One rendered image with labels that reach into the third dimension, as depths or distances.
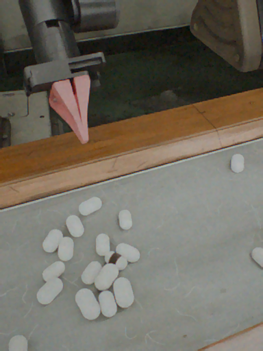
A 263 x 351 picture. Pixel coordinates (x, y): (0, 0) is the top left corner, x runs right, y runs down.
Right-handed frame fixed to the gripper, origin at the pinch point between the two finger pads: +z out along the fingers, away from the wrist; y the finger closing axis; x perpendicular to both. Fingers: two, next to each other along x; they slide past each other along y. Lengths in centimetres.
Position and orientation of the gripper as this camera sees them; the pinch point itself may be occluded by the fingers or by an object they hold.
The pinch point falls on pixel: (83, 136)
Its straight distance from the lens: 55.4
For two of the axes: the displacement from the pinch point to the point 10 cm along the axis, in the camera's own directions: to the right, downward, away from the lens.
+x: -2.5, 1.9, 9.5
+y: 9.2, -2.7, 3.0
